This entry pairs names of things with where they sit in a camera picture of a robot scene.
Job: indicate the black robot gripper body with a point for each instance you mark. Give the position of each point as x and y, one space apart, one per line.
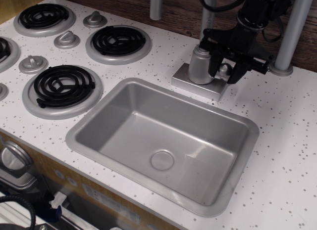
238 44

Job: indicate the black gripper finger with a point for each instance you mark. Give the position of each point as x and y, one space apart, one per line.
215 62
239 70

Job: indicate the silver faucet lever handle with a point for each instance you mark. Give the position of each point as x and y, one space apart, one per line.
224 72

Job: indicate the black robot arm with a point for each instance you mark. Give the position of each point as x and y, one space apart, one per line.
257 13

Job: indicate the silver toy faucet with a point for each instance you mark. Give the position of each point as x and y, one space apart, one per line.
194 77

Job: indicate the grey support pole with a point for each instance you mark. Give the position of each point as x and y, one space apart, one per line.
282 65

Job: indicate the grey toy sink basin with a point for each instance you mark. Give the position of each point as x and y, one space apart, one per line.
189 152

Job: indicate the back right stove burner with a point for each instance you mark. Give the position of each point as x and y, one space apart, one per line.
118 45

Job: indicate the silver stove knob back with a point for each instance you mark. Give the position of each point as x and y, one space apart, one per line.
94 20

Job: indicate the silver stove knob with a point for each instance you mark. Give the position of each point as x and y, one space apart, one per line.
33 65
67 40
94 20

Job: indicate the silver stove knob middle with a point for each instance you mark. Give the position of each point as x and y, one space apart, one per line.
67 40

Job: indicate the front right stove burner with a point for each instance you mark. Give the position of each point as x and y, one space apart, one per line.
62 92

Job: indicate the back left stove burner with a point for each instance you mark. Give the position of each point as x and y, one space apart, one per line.
43 20

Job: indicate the silver stove knob front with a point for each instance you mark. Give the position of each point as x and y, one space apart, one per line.
33 65

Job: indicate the left edge stove burner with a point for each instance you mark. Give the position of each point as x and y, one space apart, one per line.
9 53

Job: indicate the silver stove knob edge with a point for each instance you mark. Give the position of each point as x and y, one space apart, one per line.
3 91

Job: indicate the silver oven dial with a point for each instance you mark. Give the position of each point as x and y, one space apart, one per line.
14 159

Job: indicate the silver oven door handle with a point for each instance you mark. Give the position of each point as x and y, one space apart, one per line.
24 183

